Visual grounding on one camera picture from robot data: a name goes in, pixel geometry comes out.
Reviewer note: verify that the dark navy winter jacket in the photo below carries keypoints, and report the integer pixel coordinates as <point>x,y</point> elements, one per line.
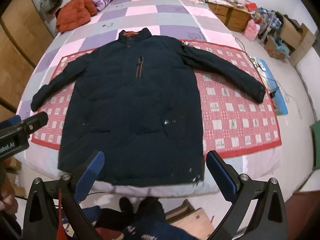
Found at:
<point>136,100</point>

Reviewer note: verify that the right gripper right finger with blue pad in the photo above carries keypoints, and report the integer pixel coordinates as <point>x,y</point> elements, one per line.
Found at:
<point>269,220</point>

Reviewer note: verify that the pink bag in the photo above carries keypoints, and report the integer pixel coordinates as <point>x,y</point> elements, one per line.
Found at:
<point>251,31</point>

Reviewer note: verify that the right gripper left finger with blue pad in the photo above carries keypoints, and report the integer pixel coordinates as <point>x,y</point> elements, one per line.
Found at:
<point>48,201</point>

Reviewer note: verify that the wooden wardrobe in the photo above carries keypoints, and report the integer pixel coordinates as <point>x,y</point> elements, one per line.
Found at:
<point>24,39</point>

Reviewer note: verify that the blue checkered cloth pile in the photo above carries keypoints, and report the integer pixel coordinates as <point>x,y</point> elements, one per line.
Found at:
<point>268,21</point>

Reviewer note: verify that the wooden bedside cabinet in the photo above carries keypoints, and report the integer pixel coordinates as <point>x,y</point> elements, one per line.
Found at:
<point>234,19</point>

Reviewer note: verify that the cardboard box on floor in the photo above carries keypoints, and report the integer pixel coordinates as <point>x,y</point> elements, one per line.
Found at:
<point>193,221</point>

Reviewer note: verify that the orange red puffer jacket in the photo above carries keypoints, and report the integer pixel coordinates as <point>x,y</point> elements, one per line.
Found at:
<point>75,14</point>

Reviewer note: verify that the red white patterned mat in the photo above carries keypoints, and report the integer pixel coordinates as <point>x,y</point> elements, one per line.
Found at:
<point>229,116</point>

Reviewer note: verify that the red gift bag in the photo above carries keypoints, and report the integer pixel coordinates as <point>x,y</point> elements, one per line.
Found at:
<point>250,6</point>

